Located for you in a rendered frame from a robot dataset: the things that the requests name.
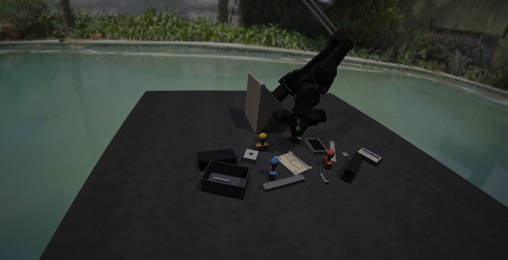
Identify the red rubber stamp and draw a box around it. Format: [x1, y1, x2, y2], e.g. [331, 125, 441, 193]
[323, 150, 335, 170]

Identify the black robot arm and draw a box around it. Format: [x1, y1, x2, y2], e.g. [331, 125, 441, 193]
[272, 30, 354, 126]

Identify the cream inspection card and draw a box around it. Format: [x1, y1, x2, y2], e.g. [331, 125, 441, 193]
[275, 151, 312, 176]

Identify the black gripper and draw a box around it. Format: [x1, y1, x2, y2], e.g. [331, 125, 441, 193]
[273, 96, 327, 138]

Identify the yellow rubber stamp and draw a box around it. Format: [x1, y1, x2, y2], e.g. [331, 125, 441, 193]
[255, 133, 268, 152]

